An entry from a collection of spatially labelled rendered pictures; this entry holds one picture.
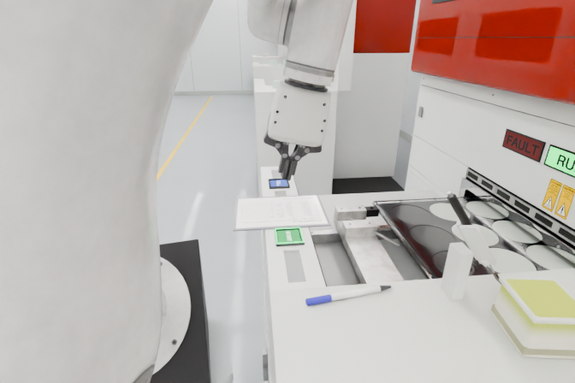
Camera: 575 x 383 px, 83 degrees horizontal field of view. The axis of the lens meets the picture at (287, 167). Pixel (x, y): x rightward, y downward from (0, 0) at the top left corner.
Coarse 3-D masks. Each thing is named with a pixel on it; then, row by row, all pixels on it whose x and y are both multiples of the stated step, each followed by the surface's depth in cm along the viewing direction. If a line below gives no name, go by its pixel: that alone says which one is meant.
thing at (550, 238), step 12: (468, 180) 97; (468, 192) 99; (480, 192) 92; (492, 204) 87; (504, 204) 83; (516, 216) 79; (528, 216) 77; (528, 228) 76; (540, 228) 73; (552, 240) 70; (564, 240) 68; (564, 252) 67
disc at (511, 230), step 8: (496, 224) 82; (504, 224) 82; (512, 224) 82; (504, 232) 79; (512, 232) 79; (520, 232) 79; (528, 232) 79; (520, 240) 76; (528, 240) 76; (536, 240) 76
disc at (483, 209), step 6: (468, 204) 92; (474, 204) 92; (480, 204) 92; (486, 204) 92; (474, 210) 89; (480, 210) 89; (486, 210) 89; (492, 210) 89; (486, 216) 86; (492, 216) 86; (498, 216) 86; (504, 216) 86
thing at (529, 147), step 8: (512, 136) 81; (520, 136) 78; (504, 144) 83; (512, 144) 81; (520, 144) 78; (528, 144) 76; (536, 144) 74; (520, 152) 78; (528, 152) 76; (536, 152) 74
